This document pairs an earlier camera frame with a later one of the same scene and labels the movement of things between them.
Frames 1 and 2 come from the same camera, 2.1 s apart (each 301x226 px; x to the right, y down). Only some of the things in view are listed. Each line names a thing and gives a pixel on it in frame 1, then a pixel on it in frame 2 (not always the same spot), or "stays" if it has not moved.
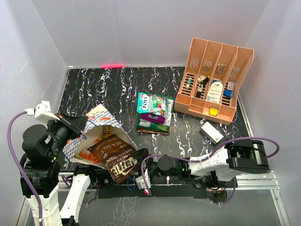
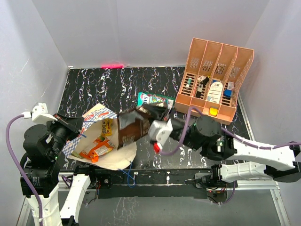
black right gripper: [140, 155] → [162, 113]
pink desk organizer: [211, 84] stays
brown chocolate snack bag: [118, 156] → [132, 125]
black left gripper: [76, 124] stays
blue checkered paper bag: [103, 132] stays
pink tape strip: [112, 66] stays
